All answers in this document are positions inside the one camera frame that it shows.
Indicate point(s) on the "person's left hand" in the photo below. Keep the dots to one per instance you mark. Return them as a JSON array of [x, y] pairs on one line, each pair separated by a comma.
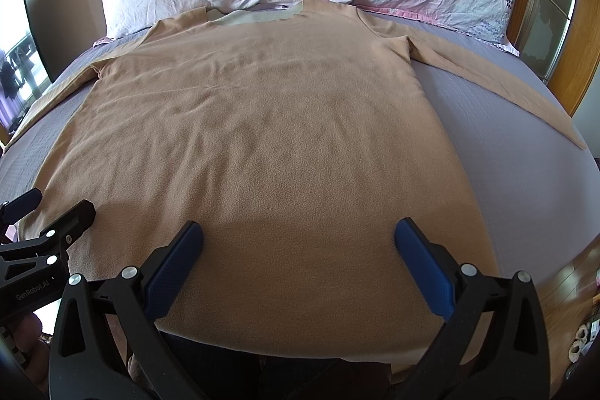
[[28, 341]]

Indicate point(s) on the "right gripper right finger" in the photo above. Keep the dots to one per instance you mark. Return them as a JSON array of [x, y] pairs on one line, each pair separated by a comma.
[[493, 342]]

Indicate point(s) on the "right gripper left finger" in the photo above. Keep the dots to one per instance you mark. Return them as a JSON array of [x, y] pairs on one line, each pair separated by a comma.
[[85, 362]]

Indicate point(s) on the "wooden headboard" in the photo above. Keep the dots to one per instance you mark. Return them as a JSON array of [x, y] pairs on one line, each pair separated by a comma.
[[557, 39]]

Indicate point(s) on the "tan long-sleeve shirt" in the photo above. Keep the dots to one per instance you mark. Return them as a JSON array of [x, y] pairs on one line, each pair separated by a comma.
[[297, 145]]

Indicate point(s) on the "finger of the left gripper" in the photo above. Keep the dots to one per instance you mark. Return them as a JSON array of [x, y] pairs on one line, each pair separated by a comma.
[[12, 211], [61, 231]]

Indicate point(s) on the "lilac bed sheet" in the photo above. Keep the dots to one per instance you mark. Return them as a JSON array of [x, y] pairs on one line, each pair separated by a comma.
[[538, 192]]

